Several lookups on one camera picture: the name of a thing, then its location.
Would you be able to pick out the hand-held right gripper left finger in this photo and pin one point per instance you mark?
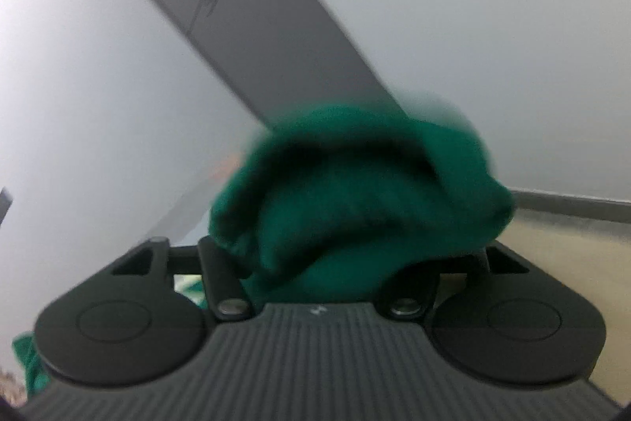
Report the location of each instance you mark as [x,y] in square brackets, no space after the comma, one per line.
[217,268]

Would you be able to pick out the green printed sweatshirt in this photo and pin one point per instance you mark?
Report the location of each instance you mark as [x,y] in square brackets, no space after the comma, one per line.
[345,204]

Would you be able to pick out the grey door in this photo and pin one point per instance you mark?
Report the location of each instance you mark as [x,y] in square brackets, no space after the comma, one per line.
[246,21]

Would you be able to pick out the grey baseboard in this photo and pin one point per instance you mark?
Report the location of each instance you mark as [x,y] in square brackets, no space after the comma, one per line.
[572,204]

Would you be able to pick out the long grey wall switch panel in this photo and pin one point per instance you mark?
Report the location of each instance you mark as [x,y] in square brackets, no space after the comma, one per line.
[5,206]

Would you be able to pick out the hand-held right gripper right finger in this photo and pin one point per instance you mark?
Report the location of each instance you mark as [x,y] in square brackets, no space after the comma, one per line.
[419,283]

